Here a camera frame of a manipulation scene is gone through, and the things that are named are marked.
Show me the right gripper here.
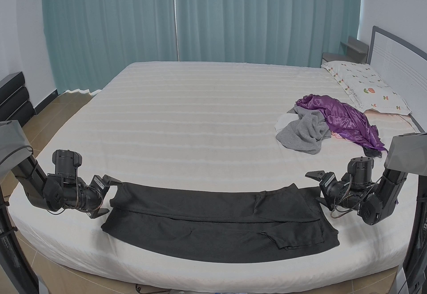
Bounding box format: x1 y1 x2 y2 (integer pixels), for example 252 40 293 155
306 169 350 212

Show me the black chest of drawers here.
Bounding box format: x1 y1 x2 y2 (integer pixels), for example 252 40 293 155
0 72 34 128

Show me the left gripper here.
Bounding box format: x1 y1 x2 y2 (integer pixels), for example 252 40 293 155
75 174 123 220

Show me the grey bedside table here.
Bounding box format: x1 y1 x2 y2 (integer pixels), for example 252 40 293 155
321 36 369 64

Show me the white garment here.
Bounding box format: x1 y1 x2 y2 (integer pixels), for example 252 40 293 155
274 114 296 133

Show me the black T-shirt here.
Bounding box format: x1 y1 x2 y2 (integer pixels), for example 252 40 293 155
101 182 340 262

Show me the purple satin garment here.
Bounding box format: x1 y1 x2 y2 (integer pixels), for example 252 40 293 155
296 94 389 152

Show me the blue-green curtain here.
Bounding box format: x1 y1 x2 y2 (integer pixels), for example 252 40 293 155
42 0 179 93
175 0 362 67

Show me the grey garment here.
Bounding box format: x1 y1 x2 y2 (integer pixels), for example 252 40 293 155
275 107 331 154

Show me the bed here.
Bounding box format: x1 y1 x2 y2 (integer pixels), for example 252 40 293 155
8 26 427 288

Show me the white printed pillow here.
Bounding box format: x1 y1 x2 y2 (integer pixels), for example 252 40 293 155
321 61 411 116

